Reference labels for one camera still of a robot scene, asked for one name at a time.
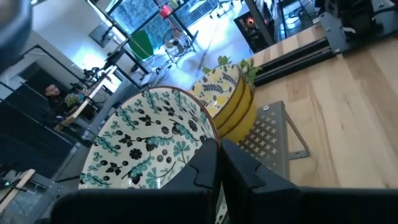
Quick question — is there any grey computer monitor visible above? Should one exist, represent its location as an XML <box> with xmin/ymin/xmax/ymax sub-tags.
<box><xmin>88</xmin><ymin>23</ymin><xmax>114</xmax><ymax>47</ymax></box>

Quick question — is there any small green plant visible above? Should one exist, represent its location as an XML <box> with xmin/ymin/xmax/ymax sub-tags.
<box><xmin>63</xmin><ymin>93</ymin><xmax>80</xmax><ymax>108</ymax></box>

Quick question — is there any black floor fan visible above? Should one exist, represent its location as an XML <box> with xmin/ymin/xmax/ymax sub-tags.
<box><xmin>162</xmin><ymin>27</ymin><xmax>196</xmax><ymax>65</ymax></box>

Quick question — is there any wooden plank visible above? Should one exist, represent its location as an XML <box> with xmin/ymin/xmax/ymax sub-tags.
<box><xmin>0</xmin><ymin>169</ymin><xmax>37</xmax><ymax>212</ymax></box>

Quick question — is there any wooden desk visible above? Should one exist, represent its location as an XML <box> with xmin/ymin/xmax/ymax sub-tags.
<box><xmin>54</xmin><ymin>67</ymin><xmax>122</xmax><ymax>131</ymax></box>

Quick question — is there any person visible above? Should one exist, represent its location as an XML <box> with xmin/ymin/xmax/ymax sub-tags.
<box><xmin>42</xmin><ymin>83</ymin><xmax>68</xmax><ymax>116</ymax></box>

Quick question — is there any green curved panel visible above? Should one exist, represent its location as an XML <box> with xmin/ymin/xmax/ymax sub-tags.
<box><xmin>128</xmin><ymin>29</ymin><xmax>155</xmax><ymax>61</ymax></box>

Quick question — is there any black table frame rail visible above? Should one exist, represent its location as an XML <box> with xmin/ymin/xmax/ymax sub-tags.
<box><xmin>252</xmin><ymin>36</ymin><xmax>332</xmax><ymax>87</ymax></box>

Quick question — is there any green leafy plant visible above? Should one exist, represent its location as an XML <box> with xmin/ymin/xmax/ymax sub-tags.
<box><xmin>201</xmin><ymin>55</ymin><xmax>263</xmax><ymax>90</ymax></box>

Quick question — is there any grey metal table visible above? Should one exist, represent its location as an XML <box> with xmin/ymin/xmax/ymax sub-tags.
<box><xmin>234</xmin><ymin>100</ymin><xmax>311</xmax><ymax>180</ymax></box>

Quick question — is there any yellow floral patterned bowl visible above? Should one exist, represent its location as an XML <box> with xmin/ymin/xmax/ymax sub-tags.
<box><xmin>221</xmin><ymin>93</ymin><xmax>259</xmax><ymax>144</ymax></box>
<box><xmin>216</xmin><ymin>81</ymin><xmax>254</xmax><ymax>131</ymax></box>
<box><xmin>188</xmin><ymin>63</ymin><xmax>246</xmax><ymax>123</ymax></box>

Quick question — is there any black computer tower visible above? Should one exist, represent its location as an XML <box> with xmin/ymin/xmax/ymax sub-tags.
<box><xmin>233</xmin><ymin>10</ymin><xmax>275</xmax><ymax>53</ymax></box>

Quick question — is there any teal floral patterned bowl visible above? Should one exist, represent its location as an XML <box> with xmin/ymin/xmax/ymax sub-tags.
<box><xmin>78</xmin><ymin>85</ymin><xmax>228</xmax><ymax>224</ymax></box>

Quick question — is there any red container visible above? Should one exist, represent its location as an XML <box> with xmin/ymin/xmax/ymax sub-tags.
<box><xmin>159</xmin><ymin>4</ymin><xmax>173</xmax><ymax>19</ymax></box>

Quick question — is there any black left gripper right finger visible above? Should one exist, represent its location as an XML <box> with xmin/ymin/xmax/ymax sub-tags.
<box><xmin>220</xmin><ymin>138</ymin><xmax>398</xmax><ymax>224</ymax></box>

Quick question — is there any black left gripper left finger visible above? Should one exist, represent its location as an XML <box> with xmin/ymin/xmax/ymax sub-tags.
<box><xmin>50</xmin><ymin>138</ymin><xmax>221</xmax><ymax>224</ymax></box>

